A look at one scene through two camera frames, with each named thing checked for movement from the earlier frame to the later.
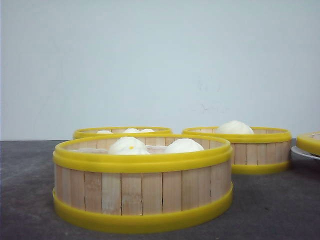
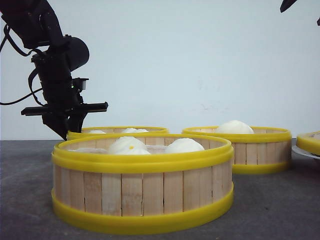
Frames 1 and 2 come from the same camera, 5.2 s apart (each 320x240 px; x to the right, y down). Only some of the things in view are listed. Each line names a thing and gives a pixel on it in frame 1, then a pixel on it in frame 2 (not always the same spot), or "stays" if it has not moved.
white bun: (147, 130) -> (142, 130)
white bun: (104, 132) -> (96, 131)
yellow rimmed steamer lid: (309, 141) stays
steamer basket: (103, 131) stays
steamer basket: (267, 150) stays
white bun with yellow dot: (128, 145) stays
